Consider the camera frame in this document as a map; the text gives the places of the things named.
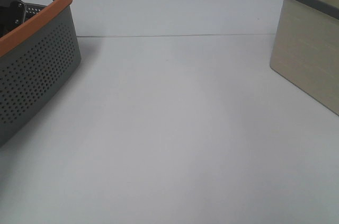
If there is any grey basket with orange rim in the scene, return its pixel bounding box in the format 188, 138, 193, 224
1, 0, 81, 144

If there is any beige bin with grey rim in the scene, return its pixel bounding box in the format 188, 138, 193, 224
270, 0, 338, 114

